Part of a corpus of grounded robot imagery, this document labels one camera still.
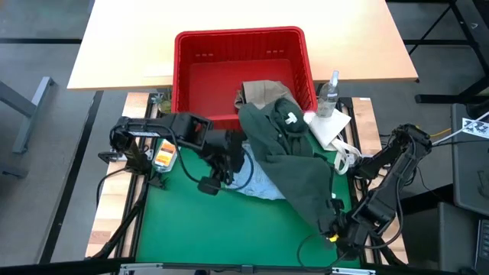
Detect grey metal table leg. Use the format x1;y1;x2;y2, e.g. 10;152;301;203
0;76;55;154

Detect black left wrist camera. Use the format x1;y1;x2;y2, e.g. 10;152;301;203
197;176;222;196

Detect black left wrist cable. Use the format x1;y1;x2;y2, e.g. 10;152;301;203
167;125;256;192

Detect light wood table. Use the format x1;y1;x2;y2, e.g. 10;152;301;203
67;0;419;92

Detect black metal desk frame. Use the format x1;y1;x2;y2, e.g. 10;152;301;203
403;0;489;105

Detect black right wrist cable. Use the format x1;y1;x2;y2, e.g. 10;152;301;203
296;232;347;269

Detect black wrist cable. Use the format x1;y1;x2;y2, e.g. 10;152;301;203
296;232;347;269
167;125;256;192

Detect grey plastic case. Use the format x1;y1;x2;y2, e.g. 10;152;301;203
452;102;489;217

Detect white cloth tote bag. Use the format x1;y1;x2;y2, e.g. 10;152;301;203
304;110;363;176

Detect wipes packet with orange label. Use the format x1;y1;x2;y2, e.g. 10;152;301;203
152;139;179;173

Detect beige trousers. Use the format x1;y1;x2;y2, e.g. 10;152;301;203
234;79;303;112

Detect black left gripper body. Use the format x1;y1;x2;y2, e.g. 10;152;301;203
200;128;248;185

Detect light blue denim garment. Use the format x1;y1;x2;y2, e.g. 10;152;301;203
227;143;287;201

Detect dark green garment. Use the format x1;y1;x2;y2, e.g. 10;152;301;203
238;98;338;234

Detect red plastic laundry basket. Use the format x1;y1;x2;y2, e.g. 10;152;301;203
170;25;318;133

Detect white printed tag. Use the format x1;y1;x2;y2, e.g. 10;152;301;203
461;117;489;140

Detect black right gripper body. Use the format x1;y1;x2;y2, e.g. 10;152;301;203
328;211;368;257

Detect black table base bar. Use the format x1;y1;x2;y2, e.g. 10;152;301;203
39;90;105;265

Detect clear plastic spray bottle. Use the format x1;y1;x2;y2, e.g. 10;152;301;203
315;70;342;119

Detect black metal rig frame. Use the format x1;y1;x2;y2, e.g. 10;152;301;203
0;91;471;275

